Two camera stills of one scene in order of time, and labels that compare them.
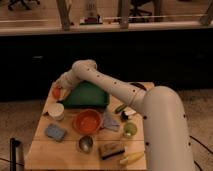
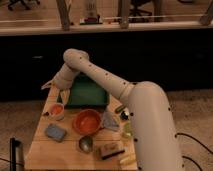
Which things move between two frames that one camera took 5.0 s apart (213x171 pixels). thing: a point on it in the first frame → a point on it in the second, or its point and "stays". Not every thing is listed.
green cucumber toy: (120, 108) stays
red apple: (56, 92) → (57, 109)
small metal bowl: (85, 143) stays
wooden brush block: (110, 150) stays
